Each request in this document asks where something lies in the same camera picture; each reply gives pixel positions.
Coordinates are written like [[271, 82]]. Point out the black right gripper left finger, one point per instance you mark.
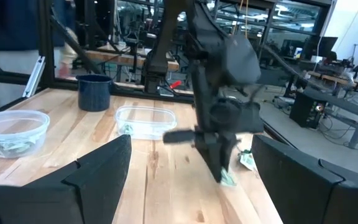
[[98, 180]]

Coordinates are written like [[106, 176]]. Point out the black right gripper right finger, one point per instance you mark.
[[297, 186]]

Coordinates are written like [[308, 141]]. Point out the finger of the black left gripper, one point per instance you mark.
[[228, 149], [211, 152]]

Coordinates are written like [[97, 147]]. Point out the green sweetener packet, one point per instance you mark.
[[247, 160], [26, 144]]

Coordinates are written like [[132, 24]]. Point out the green candy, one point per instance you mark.
[[127, 128]]

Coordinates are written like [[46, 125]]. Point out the white printed sweetener packet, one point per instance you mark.
[[6, 148]]

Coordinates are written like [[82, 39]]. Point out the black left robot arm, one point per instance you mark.
[[202, 84]]

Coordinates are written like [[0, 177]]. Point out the red clamp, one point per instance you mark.
[[176, 84]]

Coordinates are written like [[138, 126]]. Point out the rectangular clear plastic container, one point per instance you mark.
[[148, 124]]

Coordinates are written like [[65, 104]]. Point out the black computer tower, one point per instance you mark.
[[306, 110]]

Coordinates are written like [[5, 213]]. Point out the dark blue enamel pot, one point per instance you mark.
[[94, 93]]

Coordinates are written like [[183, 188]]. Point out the round clear plastic container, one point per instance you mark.
[[14, 124]]

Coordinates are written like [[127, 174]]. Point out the wood top metal desk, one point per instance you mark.
[[337, 81]]

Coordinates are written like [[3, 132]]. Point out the wooden workbench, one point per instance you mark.
[[123, 58]]

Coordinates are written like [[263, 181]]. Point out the black monitor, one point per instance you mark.
[[327, 46]]

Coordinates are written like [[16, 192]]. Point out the silver aluminium bar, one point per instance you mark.
[[34, 76]]

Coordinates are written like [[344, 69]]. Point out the person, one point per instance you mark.
[[11, 25]]

